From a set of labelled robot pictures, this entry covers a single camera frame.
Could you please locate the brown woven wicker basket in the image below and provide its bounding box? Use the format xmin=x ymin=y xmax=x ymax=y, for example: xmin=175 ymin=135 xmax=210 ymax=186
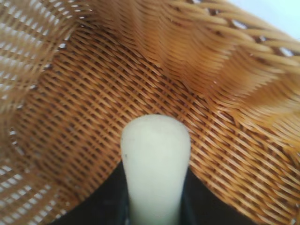
xmin=0 ymin=0 xmax=300 ymax=225

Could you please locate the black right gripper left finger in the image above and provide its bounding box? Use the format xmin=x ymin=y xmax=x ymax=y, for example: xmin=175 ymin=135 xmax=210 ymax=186
xmin=52 ymin=161 xmax=132 ymax=225

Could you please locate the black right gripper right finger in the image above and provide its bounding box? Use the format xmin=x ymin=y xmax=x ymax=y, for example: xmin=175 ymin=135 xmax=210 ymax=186
xmin=182 ymin=167 xmax=258 ymax=225

